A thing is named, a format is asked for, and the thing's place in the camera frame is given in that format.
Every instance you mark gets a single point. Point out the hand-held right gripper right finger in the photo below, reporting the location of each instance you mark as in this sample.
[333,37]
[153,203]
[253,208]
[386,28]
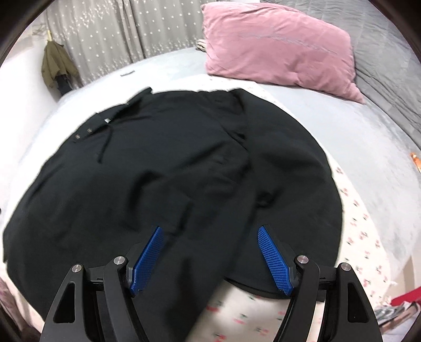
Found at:
[274,263]

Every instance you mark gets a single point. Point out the olive green jacket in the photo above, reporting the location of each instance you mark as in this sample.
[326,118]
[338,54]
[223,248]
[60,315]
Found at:
[56,59]

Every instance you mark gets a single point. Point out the red object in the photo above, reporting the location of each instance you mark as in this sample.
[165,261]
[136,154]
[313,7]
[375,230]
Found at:
[408,297]

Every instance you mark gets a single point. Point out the black garment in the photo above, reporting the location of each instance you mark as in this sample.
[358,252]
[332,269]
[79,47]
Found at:
[164,164]

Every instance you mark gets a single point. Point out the folded grey pink blankets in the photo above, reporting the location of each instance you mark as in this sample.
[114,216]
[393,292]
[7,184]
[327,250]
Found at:
[201,45]

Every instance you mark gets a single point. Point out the grey dotted curtain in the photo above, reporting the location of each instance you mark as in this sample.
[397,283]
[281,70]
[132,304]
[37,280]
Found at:
[98,33]

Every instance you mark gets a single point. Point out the small orange object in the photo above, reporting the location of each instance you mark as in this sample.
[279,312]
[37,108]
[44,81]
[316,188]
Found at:
[416,161]

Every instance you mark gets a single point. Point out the pink velvet pillow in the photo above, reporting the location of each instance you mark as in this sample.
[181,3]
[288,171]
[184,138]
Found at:
[279,49]

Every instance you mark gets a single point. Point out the cherry print bed sheet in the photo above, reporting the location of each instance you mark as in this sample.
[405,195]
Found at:
[358,230]

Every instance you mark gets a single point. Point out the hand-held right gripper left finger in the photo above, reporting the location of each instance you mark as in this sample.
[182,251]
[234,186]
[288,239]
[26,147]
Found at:
[144,263]

